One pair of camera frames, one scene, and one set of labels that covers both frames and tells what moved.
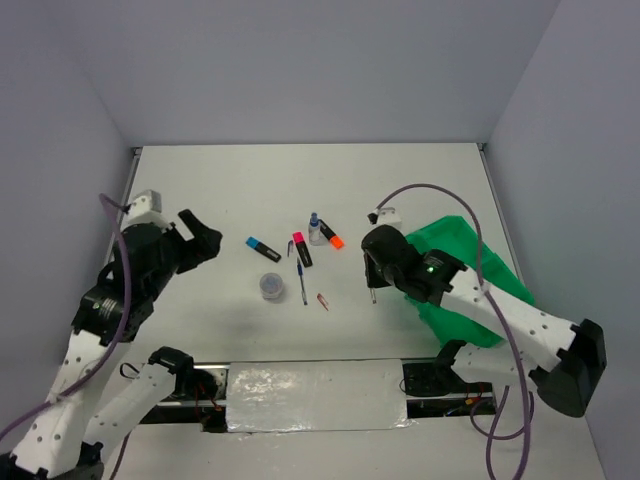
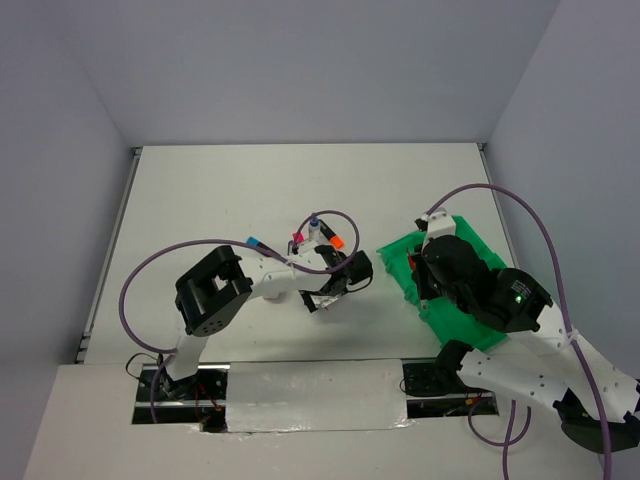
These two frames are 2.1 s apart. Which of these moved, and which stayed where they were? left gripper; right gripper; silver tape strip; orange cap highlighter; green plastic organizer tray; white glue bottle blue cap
Moved: left gripper; right gripper
Stayed: orange cap highlighter; green plastic organizer tray; white glue bottle blue cap; silver tape strip
